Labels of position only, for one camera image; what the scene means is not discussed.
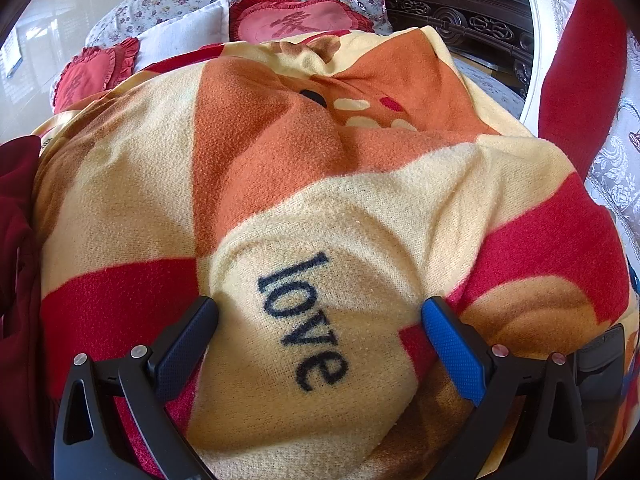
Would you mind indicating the red heart cushion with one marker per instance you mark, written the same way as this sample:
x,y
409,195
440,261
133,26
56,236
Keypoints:
x,y
257,21
94,70

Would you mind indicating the patchwork love fleece blanket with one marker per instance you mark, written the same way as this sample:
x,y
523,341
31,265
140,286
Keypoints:
x,y
319,189

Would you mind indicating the white pillow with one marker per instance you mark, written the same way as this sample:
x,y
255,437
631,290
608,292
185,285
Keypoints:
x,y
208,25

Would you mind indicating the white chair with red cloth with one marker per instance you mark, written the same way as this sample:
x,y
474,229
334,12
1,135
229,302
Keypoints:
x,y
584,100

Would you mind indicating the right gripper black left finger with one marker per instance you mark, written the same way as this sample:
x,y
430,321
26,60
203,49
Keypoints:
x,y
90,442

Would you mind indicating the red heart cushion left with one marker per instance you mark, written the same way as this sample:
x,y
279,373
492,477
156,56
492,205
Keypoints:
x,y
94,70

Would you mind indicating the maroon fleece garment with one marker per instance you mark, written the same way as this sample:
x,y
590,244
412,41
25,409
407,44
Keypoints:
x,y
25,431

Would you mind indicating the dark carved wooden headboard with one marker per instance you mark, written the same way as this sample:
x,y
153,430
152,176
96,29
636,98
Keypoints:
x,y
497,34

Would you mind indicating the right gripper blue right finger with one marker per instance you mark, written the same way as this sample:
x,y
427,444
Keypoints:
x,y
549,439

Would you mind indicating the red heart cushion right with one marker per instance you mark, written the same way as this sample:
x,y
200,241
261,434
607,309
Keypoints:
x,y
257,21

